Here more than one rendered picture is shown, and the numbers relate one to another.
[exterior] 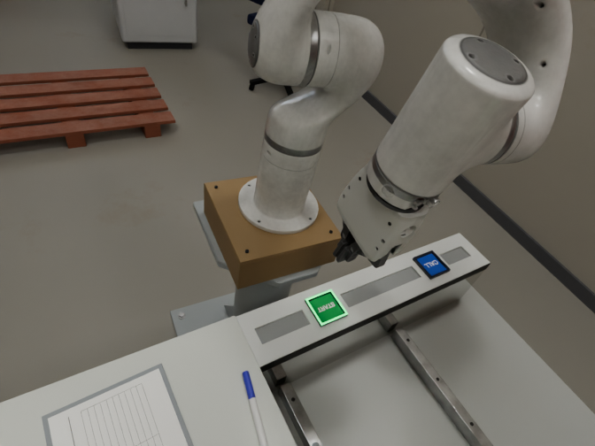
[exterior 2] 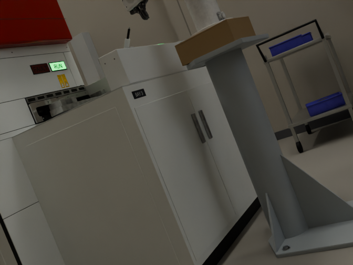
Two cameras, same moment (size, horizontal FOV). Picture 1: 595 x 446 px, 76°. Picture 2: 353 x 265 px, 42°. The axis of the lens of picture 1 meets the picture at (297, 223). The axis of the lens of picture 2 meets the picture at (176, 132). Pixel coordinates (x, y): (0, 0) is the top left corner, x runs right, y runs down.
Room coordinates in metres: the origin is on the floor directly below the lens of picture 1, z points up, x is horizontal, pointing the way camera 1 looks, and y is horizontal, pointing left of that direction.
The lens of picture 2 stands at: (2.31, -0.93, 0.67)
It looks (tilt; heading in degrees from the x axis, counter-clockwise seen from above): 3 degrees down; 158
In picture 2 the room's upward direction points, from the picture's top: 22 degrees counter-clockwise
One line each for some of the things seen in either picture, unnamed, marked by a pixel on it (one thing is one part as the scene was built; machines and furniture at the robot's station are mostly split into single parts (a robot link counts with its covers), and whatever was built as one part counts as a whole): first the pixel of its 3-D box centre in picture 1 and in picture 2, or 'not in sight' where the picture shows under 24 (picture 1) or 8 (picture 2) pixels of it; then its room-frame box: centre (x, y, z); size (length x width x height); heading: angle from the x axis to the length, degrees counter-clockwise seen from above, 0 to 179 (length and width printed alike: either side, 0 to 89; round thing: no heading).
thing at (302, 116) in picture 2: not in sight; (311, 83); (-0.67, 1.53, 0.44); 0.94 x 0.55 x 0.88; 129
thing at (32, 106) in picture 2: not in sight; (63, 105); (-0.01, -0.50, 0.89); 0.44 x 0.02 x 0.10; 129
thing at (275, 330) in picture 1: (369, 305); (148, 64); (0.46, -0.18, 0.89); 0.55 x 0.09 x 0.14; 129
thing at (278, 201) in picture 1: (285, 173); (203, 8); (0.67, 0.05, 1.01); 0.19 x 0.19 x 0.18
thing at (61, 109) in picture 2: not in sight; (80, 104); (0.02, -0.43, 0.87); 0.36 x 0.08 x 0.03; 129
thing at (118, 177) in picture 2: not in sight; (158, 173); (0.17, -0.23, 0.41); 0.96 x 0.64 x 0.82; 129
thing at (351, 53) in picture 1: (322, 83); not in sight; (0.68, 0.02, 1.22); 0.19 x 0.12 x 0.24; 116
